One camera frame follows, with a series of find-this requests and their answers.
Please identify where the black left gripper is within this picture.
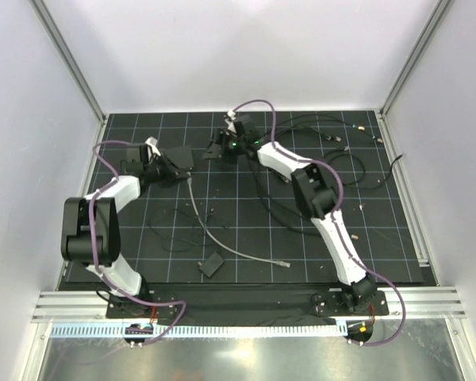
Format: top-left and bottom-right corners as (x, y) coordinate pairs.
(144, 152), (190, 189)

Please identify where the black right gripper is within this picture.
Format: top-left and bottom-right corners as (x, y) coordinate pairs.
(202, 129), (246, 164)

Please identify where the black network switch box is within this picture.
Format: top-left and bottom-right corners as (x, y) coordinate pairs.
(162, 146), (194, 171)

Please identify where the black ethernet cable pulled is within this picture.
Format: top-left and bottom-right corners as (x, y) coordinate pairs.
(275, 125), (342, 142)

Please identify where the grey ethernet cable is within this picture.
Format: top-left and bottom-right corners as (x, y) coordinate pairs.
(186, 176), (293, 267)

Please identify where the thick black cable lifted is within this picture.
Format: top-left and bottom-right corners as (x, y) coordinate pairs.
(274, 113), (355, 138)

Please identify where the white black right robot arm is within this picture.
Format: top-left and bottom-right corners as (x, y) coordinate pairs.
(203, 112), (378, 314)

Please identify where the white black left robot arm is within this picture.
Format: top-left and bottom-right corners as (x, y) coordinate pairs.
(60, 138), (194, 318)

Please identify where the black grid mat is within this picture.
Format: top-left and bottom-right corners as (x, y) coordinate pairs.
(89, 110), (435, 286)

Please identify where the small black adapter box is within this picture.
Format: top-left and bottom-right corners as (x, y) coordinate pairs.
(198, 252), (225, 278)

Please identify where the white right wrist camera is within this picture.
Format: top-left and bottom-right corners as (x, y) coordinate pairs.
(225, 110), (238, 136)

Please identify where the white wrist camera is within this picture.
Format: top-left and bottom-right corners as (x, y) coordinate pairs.
(225, 110), (238, 136)
(145, 137), (162, 158)

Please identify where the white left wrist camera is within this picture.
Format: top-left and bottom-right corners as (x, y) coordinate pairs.
(145, 137), (162, 158)

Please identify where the black cable bundle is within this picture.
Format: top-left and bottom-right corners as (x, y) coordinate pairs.
(148, 204), (231, 255)

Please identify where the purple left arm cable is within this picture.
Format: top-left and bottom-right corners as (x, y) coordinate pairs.
(87, 140), (187, 344)

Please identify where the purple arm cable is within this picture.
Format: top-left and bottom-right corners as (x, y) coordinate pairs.
(232, 98), (406, 348)
(87, 140), (187, 344)

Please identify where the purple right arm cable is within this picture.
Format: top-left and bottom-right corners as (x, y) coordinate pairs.
(232, 98), (406, 348)

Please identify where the black cable with teal plug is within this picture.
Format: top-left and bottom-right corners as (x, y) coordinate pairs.
(324, 145), (367, 187)

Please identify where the white slotted cable duct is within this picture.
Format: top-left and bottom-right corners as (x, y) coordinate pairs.
(50, 321), (347, 340)

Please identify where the left aluminium corner post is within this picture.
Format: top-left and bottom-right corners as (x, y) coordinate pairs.
(29, 0), (106, 125)

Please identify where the aluminium corner post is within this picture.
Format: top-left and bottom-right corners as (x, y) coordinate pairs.
(379, 0), (454, 119)
(29, 0), (106, 125)

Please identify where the right aluminium corner post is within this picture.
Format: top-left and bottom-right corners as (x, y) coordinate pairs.
(379, 0), (454, 119)

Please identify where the aluminium front frame rail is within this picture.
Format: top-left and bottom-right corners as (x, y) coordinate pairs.
(32, 284), (465, 326)

